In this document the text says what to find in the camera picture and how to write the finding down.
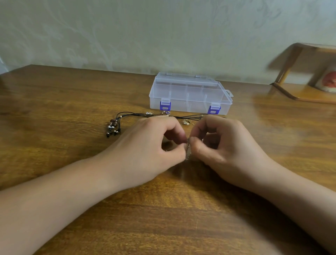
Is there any person's right hand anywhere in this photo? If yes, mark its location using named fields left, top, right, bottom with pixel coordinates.
left=187, top=115, right=287, bottom=195

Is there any person's left hand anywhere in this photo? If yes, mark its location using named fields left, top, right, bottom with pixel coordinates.
left=97, top=115, right=188, bottom=192

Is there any clear plastic organizer box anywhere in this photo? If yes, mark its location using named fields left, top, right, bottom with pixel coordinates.
left=149, top=73, right=234, bottom=116

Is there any person's right forearm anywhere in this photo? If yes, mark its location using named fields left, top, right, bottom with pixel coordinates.
left=254, top=169, right=336, bottom=254

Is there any person's left forearm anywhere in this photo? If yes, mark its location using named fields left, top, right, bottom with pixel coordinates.
left=0, top=157, right=126, bottom=255

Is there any wooden shelf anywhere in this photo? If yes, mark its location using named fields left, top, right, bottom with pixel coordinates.
left=271, top=43, right=336, bottom=105

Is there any white printed mug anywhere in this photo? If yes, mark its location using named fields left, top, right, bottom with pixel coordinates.
left=316, top=63, right=336, bottom=94

